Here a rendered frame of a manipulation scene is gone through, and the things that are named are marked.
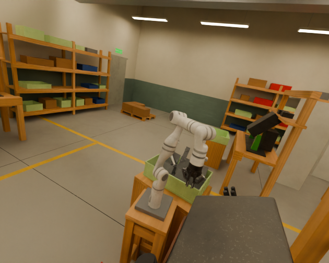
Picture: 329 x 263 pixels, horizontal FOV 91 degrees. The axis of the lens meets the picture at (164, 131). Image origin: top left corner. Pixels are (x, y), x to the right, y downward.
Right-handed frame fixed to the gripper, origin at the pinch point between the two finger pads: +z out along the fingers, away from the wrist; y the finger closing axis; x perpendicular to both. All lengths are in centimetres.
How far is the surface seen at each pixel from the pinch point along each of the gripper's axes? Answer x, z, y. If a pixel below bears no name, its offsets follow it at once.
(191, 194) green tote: 45, 41, -2
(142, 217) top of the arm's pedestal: 2, 45, -26
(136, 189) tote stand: 44, 65, -57
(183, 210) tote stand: 35, 52, -3
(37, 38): 181, -75, -465
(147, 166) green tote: 52, 38, -53
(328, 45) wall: 680, -240, 211
